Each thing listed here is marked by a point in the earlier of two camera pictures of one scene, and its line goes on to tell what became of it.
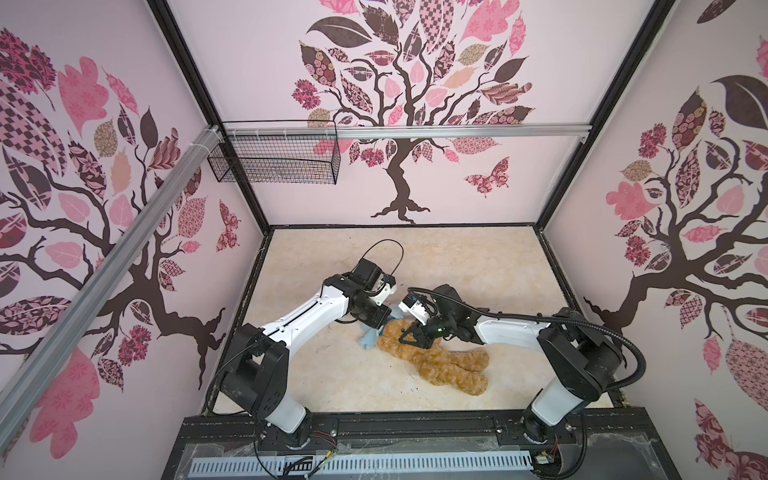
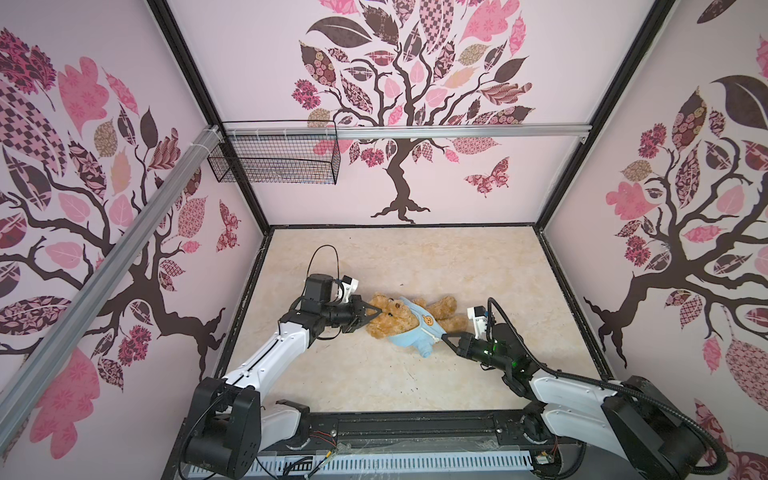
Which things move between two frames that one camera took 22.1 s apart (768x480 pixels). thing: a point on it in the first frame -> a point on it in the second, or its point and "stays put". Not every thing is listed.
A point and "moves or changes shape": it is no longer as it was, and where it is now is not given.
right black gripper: x=417 y=330 -> x=468 y=346
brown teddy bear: x=464 y=370 moves or changes shape
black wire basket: x=276 y=161 stays put
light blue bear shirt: x=370 y=336 moves or changes shape
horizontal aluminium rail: x=407 y=129 stays put
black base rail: x=411 y=431 stays put
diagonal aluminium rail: x=34 y=365 stays put
